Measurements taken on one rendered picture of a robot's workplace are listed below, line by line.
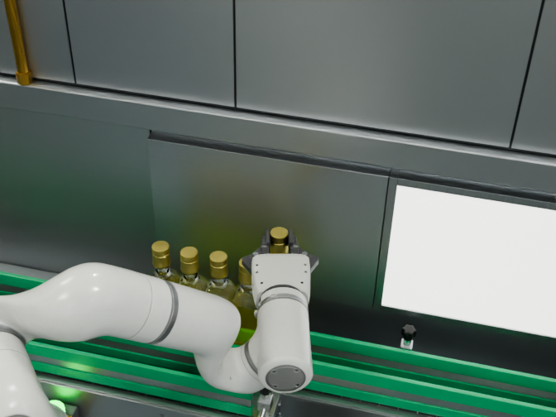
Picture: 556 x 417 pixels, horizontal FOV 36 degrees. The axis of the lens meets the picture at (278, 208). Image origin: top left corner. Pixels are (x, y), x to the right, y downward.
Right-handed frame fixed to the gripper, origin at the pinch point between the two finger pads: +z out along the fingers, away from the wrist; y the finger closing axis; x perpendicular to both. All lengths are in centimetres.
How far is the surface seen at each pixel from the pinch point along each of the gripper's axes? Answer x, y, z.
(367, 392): -32.6, 17.8, -7.9
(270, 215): -5.2, -1.3, 14.1
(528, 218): 3.8, 45.0, 1.5
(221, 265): -8.2, -10.7, 2.9
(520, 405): -27, 45, -16
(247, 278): -9.9, -5.8, 1.1
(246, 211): -5.2, -6.0, 15.5
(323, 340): -28.1, 9.6, 1.9
